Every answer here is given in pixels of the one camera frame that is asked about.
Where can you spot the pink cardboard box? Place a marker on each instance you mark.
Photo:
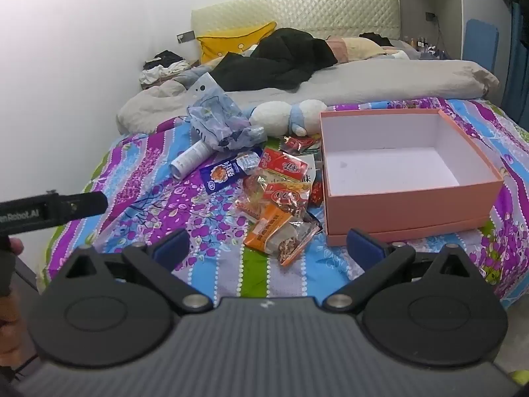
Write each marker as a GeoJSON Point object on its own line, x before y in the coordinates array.
{"type": "Point", "coordinates": [413, 211]}

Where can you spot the beige pillow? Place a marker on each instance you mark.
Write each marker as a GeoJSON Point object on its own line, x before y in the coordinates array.
{"type": "Point", "coordinates": [359, 47]}

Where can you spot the small red snack packet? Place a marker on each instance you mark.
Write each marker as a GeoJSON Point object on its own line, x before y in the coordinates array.
{"type": "Point", "coordinates": [299, 143]}
{"type": "Point", "coordinates": [317, 193]}

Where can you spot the yellow pillow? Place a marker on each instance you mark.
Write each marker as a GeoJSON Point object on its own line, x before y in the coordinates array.
{"type": "Point", "coordinates": [227, 43]}

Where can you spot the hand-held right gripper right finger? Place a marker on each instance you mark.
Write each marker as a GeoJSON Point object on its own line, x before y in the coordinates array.
{"type": "Point", "coordinates": [365, 249]}

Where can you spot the black wall outlet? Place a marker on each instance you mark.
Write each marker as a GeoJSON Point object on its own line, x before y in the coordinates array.
{"type": "Point", "coordinates": [431, 16]}

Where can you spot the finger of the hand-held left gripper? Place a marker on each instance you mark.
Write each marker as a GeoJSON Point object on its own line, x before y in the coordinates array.
{"type": "Point", "coordinates": [86, 204]}

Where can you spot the cream quilted headboard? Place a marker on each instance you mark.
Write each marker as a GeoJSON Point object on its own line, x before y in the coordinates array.
{"type": "Point", "coordinates": [322, 10]}

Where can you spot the large red snack packet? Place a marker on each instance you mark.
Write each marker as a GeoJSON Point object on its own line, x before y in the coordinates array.
{"type": "Point", "coordinates": [285, 167]}

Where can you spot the white tube bottle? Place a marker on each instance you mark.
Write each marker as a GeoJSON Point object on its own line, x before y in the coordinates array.
{"type": "Point", "coordinates": [190, 159]}

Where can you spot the floral striped bedsheet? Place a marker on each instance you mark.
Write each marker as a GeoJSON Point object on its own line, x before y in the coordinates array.
{"type": "Point", "coordinates": [140, 198]}

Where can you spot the blue snack packet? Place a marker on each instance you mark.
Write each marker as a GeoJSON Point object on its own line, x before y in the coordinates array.
{"type": "Point", "coordinates": [225, 173]}

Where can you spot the pile of clothes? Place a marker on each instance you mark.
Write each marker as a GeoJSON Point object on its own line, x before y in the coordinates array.
{"type": "Point", "coordinates": [165, 70]}

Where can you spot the white plush toy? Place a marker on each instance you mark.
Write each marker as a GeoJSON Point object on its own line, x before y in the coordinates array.
{"type": "Point", "coordinates": [270, 118]}

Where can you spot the black jacket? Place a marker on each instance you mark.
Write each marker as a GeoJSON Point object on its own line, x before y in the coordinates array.
{"type": "Point", "coordinates": [281, 58]}

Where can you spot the grey wall switch plate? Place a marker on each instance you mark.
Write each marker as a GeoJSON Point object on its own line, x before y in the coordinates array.
{"type": "Point", "coordinates": [186, 37]}

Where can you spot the grey duvet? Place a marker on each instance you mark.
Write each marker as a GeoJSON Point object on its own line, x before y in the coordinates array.
{"type": "Point", "coordinates": [392, 82]}

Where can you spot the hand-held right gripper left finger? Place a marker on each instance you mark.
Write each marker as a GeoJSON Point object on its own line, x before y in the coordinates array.
{"type": "Point", "coordinates": [171, 247]}

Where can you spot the clear yellowish snack packet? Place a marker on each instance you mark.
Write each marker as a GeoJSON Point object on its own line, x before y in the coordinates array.
{"type": "Point", "coordinates": [250, 204]}

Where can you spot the group of small bottles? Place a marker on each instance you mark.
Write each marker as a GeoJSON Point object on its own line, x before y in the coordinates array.
{"type": "Point", "coordinates": [421, 43]}

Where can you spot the blue curtain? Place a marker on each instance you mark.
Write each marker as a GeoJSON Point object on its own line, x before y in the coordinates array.
{"type": "Point", "coordinates": [516, 70]}

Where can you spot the person's left hand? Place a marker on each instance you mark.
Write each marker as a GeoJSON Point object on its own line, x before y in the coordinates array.
{"type": "Point", "coordinates": [10, 247]}

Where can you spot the blue white plastic bag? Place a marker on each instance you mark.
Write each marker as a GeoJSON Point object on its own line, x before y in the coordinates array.
{"type": "Point", "coordinates": [219, 120]}

